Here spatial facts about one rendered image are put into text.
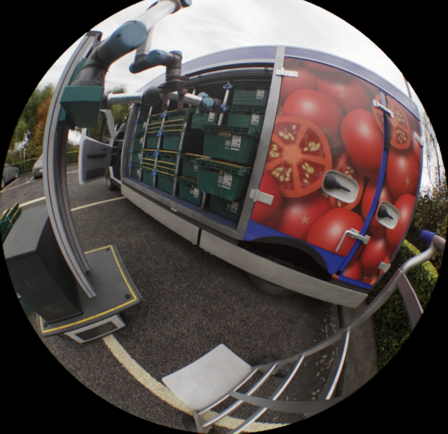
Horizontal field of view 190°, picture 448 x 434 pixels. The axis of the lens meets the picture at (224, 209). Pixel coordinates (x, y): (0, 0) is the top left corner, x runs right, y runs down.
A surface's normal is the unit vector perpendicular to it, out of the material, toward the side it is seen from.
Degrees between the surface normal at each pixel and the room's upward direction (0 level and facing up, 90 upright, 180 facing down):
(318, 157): 90
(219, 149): 93
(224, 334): 0
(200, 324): 0
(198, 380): 0
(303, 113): 90
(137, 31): 98
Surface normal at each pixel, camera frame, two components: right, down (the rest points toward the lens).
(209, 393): 0.21, -0.91
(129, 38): 0.91, 0.40
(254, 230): -0.47, 0.22
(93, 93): 0.78, 0.37
